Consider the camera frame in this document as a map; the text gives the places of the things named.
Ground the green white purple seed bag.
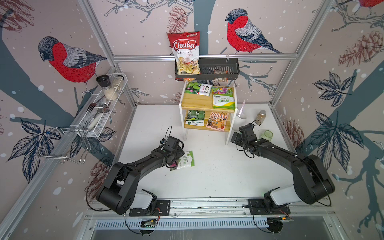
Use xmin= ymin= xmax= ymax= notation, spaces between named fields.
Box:
xmin=170 ymin=151 xmax=195 ymax=171

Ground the green flower seed bag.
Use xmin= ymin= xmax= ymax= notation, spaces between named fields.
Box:
xmin=211 ymin=86 xmax=236 ymax=110

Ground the mimosa seed bag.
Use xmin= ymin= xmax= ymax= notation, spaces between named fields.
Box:
xmin=185 ymin=82 xmax=202 ymax=95

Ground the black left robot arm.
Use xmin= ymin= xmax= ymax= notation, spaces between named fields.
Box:
xmin=96 ymin=136 xmax=185 ymax=215

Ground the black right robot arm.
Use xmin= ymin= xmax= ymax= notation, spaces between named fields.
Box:
xmin=231 ymin=123 xmax=336 ymax=206

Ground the dark green lower seed bag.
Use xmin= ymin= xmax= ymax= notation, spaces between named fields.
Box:
xmin=185 ymin=110 xmax=205 ymax=127

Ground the wooden two-tier shelf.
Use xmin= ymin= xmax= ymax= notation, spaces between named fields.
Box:
xmin=179 ymin=81 xmax=239 ymax=145

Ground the small white seed packet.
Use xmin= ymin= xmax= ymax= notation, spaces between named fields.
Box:
xmin=198 ymin=84 xmax=213 ymax=97

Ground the red Chuba cassava chips bag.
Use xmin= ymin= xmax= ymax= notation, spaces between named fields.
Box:
xmin=167 ymin=32 xmax=201 ymax=75

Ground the white cup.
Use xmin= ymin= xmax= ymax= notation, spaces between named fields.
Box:
xmin=237 ymin=109 xmax=247 ymax=120

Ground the pink shop picture packet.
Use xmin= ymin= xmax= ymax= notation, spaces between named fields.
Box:
xmin=206 ymin=112 xmax=229 ymax=132

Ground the pink straw spoon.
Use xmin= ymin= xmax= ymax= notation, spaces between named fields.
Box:
xmin=238 ymin=101 xmax=246 ymax=119

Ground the green glass cup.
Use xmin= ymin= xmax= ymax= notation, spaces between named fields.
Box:
xmin=261 ymin=130 xmax=274 ymax=142

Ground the amber small bottle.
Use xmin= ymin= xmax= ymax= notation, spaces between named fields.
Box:
xmin=256 ymin=110 xmax=267 ymax=125

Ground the snack bar packet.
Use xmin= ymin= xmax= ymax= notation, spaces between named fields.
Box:
xmin=214 ymin=69 xmax=233 ymax=75

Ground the metal spoon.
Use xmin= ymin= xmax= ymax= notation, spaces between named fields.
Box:
xmin=91 ymin=103 xmax=111 ymax=121

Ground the glass jar in rack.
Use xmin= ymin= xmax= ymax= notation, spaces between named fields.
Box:
xmin=112 ymin=75 xmax=124 ymax=91

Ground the metal fork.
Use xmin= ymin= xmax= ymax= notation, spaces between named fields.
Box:
xmin=87 ymin=96 xmax=105 ymax=113

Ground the black lid spice grinder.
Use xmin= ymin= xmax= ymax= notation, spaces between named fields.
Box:
xmin=96 ymin=75 xmax=118 ymax=101

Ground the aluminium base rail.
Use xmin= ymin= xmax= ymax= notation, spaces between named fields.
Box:
xmin=86 ymin=196 xmax=334 ymax=218

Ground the black wire basket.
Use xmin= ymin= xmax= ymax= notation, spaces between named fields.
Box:
xmin=175 ymin=58 xmax=240 ymax=80

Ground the white wire wall rack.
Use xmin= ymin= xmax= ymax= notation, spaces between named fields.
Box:
xmin=59 ymin=73 xmax=128 ymax=138

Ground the chrome wire hanger rack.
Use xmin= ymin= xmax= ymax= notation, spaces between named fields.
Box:
xmin=34 ymin=127 xmax=92 ymax=165

